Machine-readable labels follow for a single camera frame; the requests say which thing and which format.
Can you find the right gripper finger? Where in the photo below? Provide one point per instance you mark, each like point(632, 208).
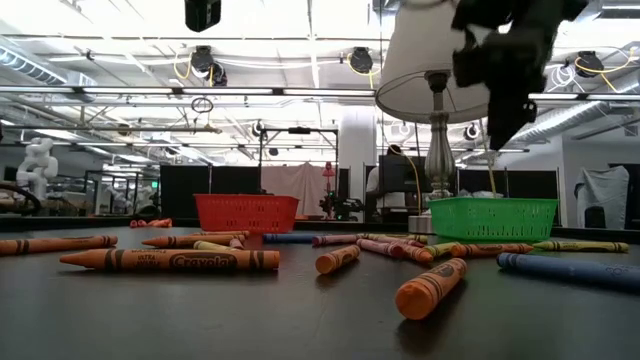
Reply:
point(507, 120)

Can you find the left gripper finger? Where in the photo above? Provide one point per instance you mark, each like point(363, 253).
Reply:
point(202, 12)

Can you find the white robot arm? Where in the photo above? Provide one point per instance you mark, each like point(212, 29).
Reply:
point(37, 165)

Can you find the black partition panel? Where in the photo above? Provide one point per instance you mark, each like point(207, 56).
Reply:
point(210, 192)
point(525, 184)

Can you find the long ceiling light bar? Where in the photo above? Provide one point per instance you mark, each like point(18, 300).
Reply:
point(590, 96)
point(150, 91)

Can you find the white shade silver table lamp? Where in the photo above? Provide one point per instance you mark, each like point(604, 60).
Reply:
point(420, 50)

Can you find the green plastic basket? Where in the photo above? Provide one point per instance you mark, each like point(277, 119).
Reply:
point(492, 219)

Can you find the grey cloth cover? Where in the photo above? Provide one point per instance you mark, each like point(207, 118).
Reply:
point(602, 192)

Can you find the black monitor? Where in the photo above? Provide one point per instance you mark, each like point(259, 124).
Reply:
point(400, 175)

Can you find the person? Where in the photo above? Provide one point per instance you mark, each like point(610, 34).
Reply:
point(371, 182)

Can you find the blue crayon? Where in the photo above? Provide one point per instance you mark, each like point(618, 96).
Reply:
point(570, 270)
point(285, 238)

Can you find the black robot with green lights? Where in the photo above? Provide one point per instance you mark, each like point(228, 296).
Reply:
point(345, 207)

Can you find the small red lamp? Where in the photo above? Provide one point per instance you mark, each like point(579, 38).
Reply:
point(328, 172)

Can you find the distant white robots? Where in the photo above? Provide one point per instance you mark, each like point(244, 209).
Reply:
point(120, 197)

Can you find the red plastic basket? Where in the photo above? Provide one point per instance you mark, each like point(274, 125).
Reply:
point(246, 214)

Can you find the black metal frame stand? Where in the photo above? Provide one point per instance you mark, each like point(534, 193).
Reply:
point(299, 131)

